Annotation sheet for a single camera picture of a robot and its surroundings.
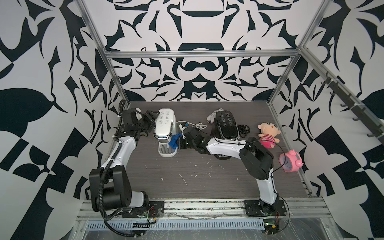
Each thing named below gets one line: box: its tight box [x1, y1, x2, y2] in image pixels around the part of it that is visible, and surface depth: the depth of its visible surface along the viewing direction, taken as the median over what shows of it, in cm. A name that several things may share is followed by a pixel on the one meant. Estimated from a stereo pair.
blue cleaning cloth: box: [168, 132, 183, 150], surface depth 89 cm
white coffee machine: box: [153, 108, 178, 158], surface depth 83 cm
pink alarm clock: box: [278, 149, 304, 173], surface depth 83 cm
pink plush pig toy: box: [257, 122, 282, 149], surface depth 97 cm
